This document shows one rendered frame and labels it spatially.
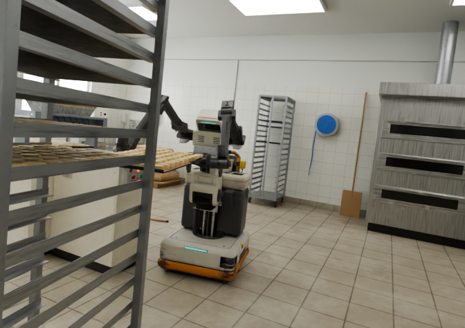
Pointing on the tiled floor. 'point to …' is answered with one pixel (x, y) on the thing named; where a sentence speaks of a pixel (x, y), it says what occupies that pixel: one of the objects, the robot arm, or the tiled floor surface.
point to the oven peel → (353, 198)
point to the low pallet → (167, 183)
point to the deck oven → (419, 164)
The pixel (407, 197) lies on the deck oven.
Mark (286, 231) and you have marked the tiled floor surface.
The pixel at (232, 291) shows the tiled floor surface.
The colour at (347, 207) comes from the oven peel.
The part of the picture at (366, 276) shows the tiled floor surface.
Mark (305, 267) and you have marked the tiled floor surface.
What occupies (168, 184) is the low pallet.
